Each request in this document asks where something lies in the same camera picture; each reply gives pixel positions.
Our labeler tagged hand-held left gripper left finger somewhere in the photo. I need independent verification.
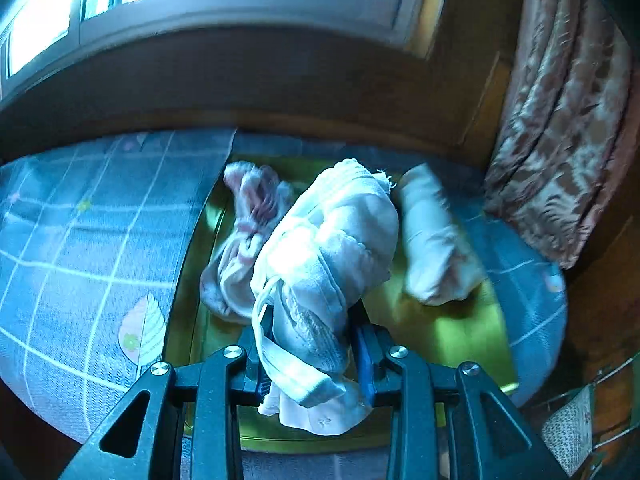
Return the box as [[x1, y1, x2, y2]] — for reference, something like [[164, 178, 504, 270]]
[[57, 305, 273, 480]]

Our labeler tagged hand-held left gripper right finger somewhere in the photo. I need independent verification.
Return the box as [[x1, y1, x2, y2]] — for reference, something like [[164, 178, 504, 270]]
[[347, 305, 571, 480]]

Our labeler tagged red cardboard box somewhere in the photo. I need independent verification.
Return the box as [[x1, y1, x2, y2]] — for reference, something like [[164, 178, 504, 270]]
[[184, 150, 521, 456]]

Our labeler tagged white lace underwear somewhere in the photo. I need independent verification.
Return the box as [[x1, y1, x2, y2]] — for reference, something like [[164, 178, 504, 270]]
[[250, 157, 401, 436]]

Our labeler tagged pink and white underwear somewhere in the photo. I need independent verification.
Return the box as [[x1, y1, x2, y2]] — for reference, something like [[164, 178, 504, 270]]
[[200, 160, 296, 323]]

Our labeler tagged rolled white sock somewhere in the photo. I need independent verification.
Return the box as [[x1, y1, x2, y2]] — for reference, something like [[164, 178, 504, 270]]
[[397, 162, 486, 306]]

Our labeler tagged blue checked bed sheet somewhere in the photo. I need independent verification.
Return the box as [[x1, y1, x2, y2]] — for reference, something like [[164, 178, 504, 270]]
[[0, 127, 568, 480]]

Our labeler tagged white patterned cloth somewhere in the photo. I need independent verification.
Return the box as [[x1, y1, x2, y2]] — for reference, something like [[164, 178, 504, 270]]
[[542, 385, 596, 476]]

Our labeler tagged brown patterned curtain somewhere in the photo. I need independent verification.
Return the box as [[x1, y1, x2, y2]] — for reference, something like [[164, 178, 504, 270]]
[[482, 0, 633, 271]]

